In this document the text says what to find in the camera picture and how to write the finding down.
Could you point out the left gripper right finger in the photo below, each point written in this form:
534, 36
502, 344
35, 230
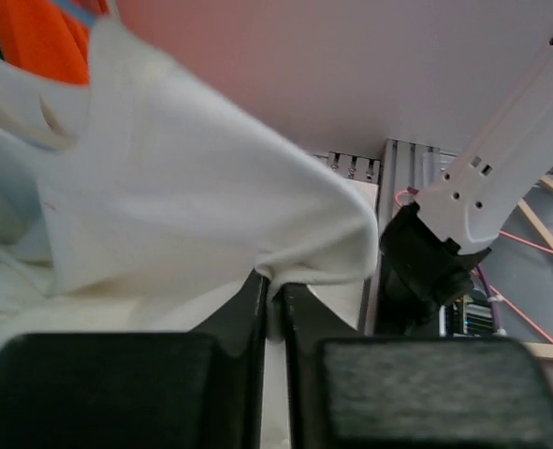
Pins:
347, 390

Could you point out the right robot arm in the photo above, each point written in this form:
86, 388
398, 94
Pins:
431, 245

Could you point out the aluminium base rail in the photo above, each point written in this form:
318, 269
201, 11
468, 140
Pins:
383, 183

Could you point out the white t shirt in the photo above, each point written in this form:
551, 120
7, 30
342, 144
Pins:
143, 201

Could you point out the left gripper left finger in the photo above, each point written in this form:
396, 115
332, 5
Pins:
195, 389

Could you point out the orange t shirt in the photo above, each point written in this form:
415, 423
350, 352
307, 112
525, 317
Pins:
37, 37

